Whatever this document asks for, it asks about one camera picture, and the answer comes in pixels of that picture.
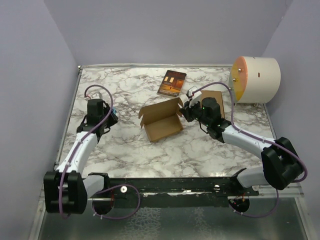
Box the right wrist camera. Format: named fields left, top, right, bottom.
left=186, top=86, right=202, bottom=107

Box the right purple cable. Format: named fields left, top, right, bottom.
left=192, top=82, right=308, bottom=217

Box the folded brown cardboard box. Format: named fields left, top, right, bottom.
left=200, top=90, right=225, bottom=118

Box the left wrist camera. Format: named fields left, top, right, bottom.
left=85, top=91, right=103, bottom=101

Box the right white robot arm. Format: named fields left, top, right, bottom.
left=179, top=97, right=304, bottom=196

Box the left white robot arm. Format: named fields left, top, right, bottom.
left=43, top=98, right=118, bottom=216

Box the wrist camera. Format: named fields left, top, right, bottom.
left=186, top=86, right=202, bottom=107
left=85, top=91, right=103, bottom=101

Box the dark paperback book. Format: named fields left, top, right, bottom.
left=157, top=70, right=187, bottom=98

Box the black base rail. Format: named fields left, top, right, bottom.
left=49, top=172, right=266, bottom=208

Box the round pastel drawer cabinet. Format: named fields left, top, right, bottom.
left=228, top=56, right=281, bottom=104

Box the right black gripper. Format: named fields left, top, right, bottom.
left=179, top=97, right=211, bottom=127

